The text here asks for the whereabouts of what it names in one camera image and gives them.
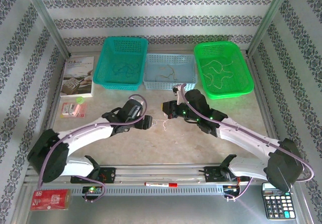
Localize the thin white wire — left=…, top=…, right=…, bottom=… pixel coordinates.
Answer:
left=150, top=119, right=170, bottom=132
left=202, top=66, right=233, bottom=91
left=202, top=59, right=234, bottom=74

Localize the thin yellow wire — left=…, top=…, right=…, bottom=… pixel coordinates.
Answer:
left=155, top=66, right=169, bottom=82
left=165, top=66, right=179, bottom=82

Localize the light blue plastic basket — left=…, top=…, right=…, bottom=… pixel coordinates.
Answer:
left=142, top=53, right=198, bottom=92

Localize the pink blister package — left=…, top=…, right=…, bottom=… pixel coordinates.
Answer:
left=60, top=102, right=88, bottom=119

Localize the green plastic basket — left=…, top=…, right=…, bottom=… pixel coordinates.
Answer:
left=193, top=41, right=254, bottom=101

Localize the red white marker pen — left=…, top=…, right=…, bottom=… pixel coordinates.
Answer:
left=144, top=182, right=178, bottom=187

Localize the book with photo cover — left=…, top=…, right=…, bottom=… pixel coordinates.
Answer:
left=60, top=55, right=96, bottom=98

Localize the teal plastic basket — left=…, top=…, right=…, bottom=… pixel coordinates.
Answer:
left=92, top=36, right=149, bottom=92

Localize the small controller circuit board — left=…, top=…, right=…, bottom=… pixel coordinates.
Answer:
left=223, top=185, right=240, bottom=194
left=83, top=185, right=103, bottom=196

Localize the red printed packet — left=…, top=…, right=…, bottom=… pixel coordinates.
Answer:
left=30, top=189, right=72, bottom=211

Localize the black desk calculator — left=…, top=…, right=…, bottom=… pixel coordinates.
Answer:
left=261, top=182, right=296, bottom=220

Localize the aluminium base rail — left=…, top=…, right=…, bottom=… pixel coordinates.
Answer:
left=24, top=162, right=297, bottom=186

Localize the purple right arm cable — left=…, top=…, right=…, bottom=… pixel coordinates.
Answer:
left=180, top=83, right=315, bottom=201

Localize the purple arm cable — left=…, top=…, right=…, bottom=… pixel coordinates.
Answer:
left=180, top=83, right=315, bottom=201
left=37, top=94, right=149, bottom=202

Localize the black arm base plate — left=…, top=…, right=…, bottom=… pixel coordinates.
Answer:
left=204, top=166, right=251, bottom=184
left=70, top=167, right=116, bottom=184

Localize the grey slotted cable duct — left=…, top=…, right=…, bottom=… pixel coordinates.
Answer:
left=69, top=185, right=226, bottom=196

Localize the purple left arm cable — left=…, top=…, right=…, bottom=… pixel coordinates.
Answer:
left=37, top=94, right=149, bottom=202

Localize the aluminium frame post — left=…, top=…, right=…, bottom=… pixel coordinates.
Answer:
left=246, top=0, right=294, bottom=56
left=22, top=0, right=70, bottom=58

